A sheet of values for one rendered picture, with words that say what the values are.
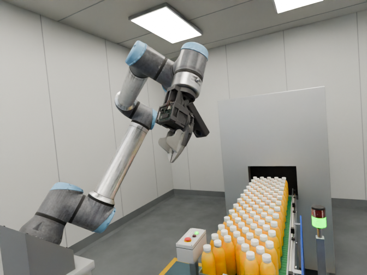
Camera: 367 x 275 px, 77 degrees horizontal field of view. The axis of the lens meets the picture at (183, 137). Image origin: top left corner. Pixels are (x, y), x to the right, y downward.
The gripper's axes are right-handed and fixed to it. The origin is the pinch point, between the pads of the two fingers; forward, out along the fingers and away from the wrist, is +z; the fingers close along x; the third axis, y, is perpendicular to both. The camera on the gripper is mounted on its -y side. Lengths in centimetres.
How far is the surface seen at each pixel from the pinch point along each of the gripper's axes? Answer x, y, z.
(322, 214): 7, -94, -3
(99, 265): -266, -128, 94
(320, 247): 4, -103, 13
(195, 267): -50, -72, 38
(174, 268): -184, -184, 72
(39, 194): -303, -35, 25
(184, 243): -48, -58, 27
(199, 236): -47, -67, 22
